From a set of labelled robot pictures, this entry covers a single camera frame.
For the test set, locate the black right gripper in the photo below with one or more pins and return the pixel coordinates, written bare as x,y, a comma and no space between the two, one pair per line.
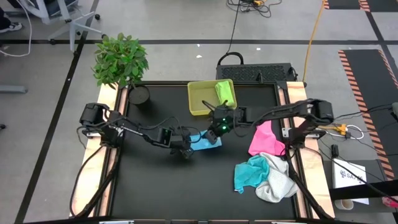
228,119

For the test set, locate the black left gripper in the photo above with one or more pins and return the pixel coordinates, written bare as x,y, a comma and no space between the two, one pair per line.
181,141

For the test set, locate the light blue microfiber towel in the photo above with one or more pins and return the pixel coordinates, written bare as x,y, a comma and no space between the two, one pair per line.
202,144

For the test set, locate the yellow plastic bin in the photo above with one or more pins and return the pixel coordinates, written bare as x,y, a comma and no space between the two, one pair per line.
200,96

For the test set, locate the lime green microfiber towel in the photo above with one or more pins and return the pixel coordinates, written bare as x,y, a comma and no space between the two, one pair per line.
224,91

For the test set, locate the pink microfiber towel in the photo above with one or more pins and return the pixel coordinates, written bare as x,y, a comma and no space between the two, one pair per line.
264,140

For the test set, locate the teal terry towel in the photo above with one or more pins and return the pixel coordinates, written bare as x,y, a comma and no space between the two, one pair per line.
250,172

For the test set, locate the white microfiber towel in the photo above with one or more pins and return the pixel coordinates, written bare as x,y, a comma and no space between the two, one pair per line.
278,186

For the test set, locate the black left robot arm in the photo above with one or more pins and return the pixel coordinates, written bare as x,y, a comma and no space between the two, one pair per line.
124,126

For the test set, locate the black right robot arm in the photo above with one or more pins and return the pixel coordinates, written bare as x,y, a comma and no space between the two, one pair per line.
295,109

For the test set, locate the black perforated computer case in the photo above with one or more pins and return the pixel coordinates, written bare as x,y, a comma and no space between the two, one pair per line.
248,73

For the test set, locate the wooden table side board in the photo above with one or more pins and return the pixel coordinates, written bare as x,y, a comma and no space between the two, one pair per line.
314,174
107,90

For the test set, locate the green potted plant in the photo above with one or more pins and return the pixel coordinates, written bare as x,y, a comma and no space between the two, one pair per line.
120,60

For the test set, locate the yellow power splitter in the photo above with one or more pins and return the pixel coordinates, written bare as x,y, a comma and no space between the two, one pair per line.
339,127

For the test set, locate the white printed booklet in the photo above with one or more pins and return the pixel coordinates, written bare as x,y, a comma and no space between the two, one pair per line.
345,169

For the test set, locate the beige tape roll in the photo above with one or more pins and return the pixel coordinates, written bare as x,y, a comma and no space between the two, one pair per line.
343,204

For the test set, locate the black hazard-striped floor mat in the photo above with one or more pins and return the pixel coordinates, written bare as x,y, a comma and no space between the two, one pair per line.
367,93
342,3

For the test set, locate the grey office chair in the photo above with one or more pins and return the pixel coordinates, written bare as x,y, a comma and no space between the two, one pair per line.
73,26

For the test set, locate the grey flat bar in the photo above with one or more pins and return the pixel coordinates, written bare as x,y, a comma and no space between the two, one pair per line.
12,89

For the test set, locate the pink object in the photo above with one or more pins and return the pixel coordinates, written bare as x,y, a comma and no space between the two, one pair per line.
390,202

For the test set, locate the person's shoe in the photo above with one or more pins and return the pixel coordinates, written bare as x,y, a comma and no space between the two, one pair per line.
11,27

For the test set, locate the black aluminium table frame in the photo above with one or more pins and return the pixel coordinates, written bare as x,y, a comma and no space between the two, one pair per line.
168,83

